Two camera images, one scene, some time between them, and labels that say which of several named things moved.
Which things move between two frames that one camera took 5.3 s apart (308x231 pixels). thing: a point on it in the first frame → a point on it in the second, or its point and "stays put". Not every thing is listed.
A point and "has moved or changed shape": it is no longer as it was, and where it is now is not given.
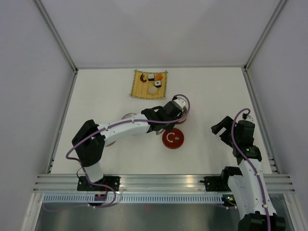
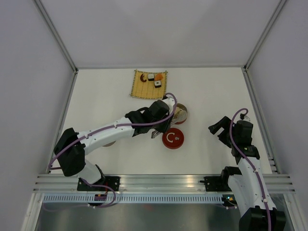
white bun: [152, 90] has moved or changed shape
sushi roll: [157, 83] stays put
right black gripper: [226, 122] stays put
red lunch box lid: [173, 139] stays put
